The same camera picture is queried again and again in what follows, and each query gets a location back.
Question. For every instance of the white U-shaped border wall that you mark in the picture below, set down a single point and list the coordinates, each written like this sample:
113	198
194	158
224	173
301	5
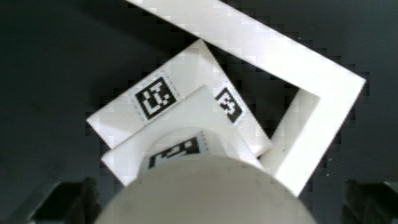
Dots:
329	84

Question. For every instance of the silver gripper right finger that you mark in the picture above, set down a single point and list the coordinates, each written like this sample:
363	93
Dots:
370	205

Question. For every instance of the white lamp bulb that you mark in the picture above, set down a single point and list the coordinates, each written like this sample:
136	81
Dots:
200	188

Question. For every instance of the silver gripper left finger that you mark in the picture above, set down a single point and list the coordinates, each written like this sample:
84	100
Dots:
70	206

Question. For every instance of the white lamp base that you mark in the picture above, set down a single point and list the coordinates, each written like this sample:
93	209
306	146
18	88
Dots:
184	98

